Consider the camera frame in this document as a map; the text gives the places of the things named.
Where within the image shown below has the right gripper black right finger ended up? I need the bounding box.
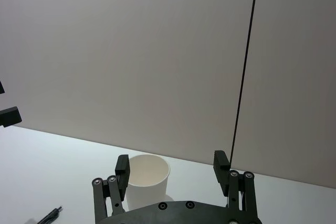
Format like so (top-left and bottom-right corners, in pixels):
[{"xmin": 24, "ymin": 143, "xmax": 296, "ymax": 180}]
[{"xmin": 213, "ymin": 150, "xmax": 258, "ymax": 219}]

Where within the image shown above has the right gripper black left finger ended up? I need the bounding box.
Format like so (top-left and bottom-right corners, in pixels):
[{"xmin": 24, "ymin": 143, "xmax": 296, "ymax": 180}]
[{"xmin": 91, "ymin": 154, "xmax": 131, "ymax": 224}]

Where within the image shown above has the white paper cup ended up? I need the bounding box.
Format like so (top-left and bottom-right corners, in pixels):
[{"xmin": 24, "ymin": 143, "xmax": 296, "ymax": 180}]
[{"xmin": 125, "ymin": 154, "xmax": 174, "ymax": 212}]

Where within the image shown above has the black pen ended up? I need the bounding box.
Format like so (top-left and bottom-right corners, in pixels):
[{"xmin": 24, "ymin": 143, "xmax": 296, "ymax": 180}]
[{"xmin": 35, "ymin": 206, "xmax": 64, "ymax": 224}]

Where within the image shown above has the plain pale wall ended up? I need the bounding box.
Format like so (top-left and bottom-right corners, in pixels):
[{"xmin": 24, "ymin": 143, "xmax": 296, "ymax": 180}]
[{"xmin": 0, "ymin": 0, "xmax": 336, "ymax": 189}]

